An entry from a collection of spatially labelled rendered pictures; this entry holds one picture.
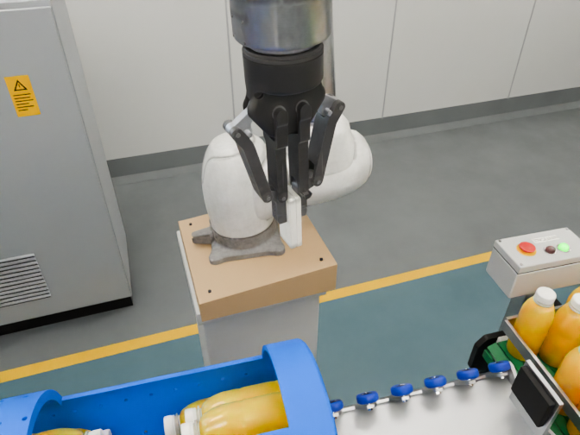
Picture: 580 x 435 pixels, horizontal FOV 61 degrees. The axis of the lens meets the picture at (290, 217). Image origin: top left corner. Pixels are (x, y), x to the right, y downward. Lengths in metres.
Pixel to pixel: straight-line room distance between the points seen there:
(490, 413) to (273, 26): 0.93
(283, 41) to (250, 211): 0.72
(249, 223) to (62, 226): 1.26
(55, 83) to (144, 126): 1.54
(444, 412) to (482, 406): 0.08
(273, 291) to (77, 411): 0.46
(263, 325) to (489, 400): 0.54
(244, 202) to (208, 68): 2.31
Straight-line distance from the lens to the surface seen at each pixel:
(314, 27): 0.44
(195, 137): 3.52
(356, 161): 1.14
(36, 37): 1.92
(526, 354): 1.23
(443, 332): 2.52
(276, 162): 0.51
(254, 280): 1.13
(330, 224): 3.01
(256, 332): 1.28
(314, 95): 0.50
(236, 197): 1.09
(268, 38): 0.43
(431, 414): 1.12
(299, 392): 0.75
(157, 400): 0.97
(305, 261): 1.16
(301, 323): 1.31
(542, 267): 1.27
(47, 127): 2.04
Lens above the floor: 1.86
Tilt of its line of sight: 37 degrees down
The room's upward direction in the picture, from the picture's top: straight up
